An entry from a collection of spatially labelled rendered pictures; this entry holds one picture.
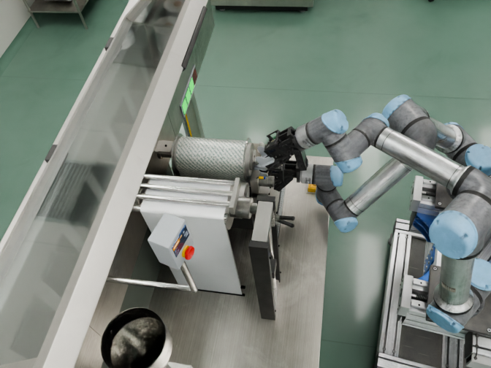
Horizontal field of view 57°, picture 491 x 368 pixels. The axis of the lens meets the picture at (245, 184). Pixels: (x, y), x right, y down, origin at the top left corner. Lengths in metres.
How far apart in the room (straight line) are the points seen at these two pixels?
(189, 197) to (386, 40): 3.11
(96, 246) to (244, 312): 1.18
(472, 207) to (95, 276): 0.99
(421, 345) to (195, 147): 1.48
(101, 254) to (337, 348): 2.12
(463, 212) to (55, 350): 1.02
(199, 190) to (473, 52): 3.23
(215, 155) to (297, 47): 2.60
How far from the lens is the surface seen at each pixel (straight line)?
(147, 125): 0.63
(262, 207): 1.22
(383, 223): 2.92
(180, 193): 1.28
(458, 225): 1.24
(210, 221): 1.24
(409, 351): 2.40
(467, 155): 1.94
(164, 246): 0.89
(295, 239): 1.78
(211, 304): 1.70
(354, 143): 1.41
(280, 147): 1.45
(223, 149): 1.52
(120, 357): 1.13
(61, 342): 0.50
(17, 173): 3.68
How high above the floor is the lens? 2.46
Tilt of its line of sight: 54 degrees down
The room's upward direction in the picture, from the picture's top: 9 degrees counter-clockwise
